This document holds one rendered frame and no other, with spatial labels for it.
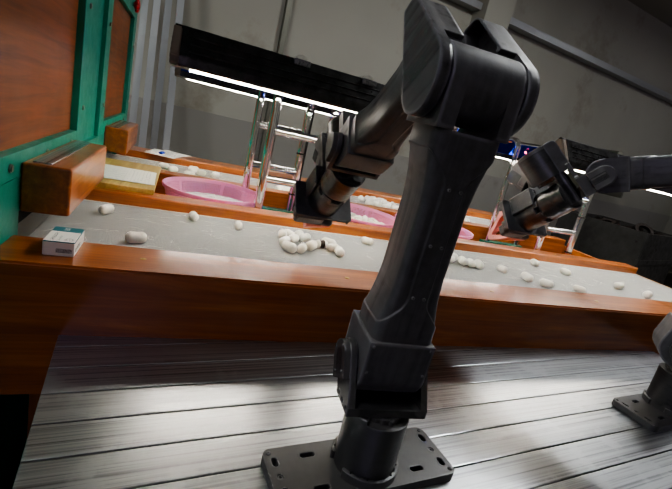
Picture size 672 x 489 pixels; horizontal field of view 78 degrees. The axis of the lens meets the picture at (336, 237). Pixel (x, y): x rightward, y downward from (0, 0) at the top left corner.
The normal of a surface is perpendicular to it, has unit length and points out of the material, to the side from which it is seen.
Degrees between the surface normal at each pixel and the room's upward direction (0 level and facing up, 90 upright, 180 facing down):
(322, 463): 0
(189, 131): 90
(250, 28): 90
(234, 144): 90
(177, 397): 0
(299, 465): 0
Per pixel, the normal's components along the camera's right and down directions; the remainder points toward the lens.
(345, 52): 0.41, 0.32
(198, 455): 0.22, -0.94
